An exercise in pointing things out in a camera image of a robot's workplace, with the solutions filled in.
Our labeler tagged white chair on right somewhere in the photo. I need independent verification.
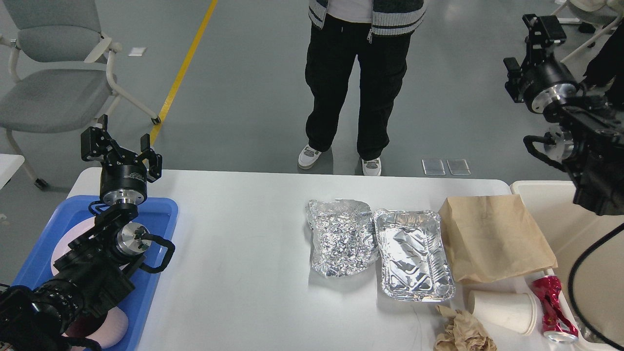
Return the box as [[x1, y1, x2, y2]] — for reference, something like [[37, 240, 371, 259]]
[[552, 0, 624, 63]]

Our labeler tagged clear floor plate right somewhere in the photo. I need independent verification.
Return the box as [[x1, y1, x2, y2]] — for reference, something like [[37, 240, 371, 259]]
[[446, 158, 471, 176]]

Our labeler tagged red crushed can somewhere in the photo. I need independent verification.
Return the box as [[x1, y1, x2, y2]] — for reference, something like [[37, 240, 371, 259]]
[[530, 275, 579, 344]]

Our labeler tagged clear floor plate left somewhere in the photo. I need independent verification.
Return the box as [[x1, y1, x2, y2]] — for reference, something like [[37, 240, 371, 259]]
[[422, 158, 446, 177]]

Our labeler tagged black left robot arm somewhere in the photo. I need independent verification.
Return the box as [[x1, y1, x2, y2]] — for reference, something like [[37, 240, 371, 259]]
[[0, 114, 176, 351]]

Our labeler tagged beige plastic bin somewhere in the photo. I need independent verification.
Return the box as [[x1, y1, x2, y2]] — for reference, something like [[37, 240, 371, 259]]
[[510, 181, 624, 351]]

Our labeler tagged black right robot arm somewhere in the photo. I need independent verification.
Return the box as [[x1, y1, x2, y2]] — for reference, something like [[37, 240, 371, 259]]
[[503, 14, 624, 216]]

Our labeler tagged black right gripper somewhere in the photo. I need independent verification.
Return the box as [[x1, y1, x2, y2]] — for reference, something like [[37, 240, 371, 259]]
[[503, 14, 580, 114]]

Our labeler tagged crumpled aluminium foil sheet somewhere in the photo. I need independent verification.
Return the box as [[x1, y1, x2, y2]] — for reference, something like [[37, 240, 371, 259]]
[[306, 198, 379, 278]]

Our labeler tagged clear floor plate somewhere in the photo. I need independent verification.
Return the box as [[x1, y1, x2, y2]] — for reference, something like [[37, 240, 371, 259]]
[[422, 158, 446, 177], [446, 158, 471, 176]]

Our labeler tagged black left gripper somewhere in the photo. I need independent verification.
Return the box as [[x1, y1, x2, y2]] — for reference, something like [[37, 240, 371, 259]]
[[80, 114, 163, 205]]

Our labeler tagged blue plastic tray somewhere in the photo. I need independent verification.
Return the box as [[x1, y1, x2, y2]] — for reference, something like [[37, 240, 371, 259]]
[[13, 195, 178, 351]]

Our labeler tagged grey office chair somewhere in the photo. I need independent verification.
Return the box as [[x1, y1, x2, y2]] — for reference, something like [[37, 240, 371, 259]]
[[0, 0, 161, 191]]

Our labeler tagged pink mug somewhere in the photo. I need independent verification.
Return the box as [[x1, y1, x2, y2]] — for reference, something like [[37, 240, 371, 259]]
[[64, 307, 129, 349]]

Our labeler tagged brown paper bag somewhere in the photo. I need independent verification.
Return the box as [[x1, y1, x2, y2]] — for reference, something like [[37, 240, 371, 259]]
[[439, 194, 558, 284]]

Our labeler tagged aluminium foil tray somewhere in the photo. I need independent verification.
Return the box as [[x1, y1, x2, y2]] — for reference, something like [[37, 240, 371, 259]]
[[373, 209, 455, 302]]

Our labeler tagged crumpled brown paper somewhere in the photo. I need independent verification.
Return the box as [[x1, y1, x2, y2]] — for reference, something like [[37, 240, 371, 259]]
[[433, 305, 498, 351]]

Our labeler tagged pink plate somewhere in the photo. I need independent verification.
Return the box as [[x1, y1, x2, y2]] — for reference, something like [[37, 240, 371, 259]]
[[50, 217, 95, 276]]

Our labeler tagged white paper cup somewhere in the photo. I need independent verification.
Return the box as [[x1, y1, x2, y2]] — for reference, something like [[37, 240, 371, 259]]
[[468, 290, 538, 335]]

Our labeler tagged white side table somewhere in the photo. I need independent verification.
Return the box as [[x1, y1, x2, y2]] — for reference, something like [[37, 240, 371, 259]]
[[0, 154, 25, 189]]

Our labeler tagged person in black trousers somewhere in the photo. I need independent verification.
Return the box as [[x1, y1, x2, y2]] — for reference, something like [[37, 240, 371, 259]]
[[297, 0, 429, 177]]

